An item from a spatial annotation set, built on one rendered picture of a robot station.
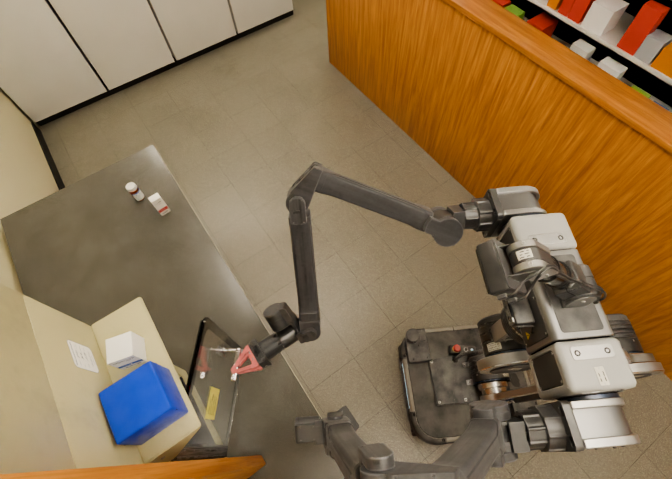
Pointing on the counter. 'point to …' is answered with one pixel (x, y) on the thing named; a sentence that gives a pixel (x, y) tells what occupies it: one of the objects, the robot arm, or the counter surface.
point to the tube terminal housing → (79, 389)
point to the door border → (202, 452)
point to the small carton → (125, 350)
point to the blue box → (142, 404)
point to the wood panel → (243, 466)
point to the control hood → (124, 322)
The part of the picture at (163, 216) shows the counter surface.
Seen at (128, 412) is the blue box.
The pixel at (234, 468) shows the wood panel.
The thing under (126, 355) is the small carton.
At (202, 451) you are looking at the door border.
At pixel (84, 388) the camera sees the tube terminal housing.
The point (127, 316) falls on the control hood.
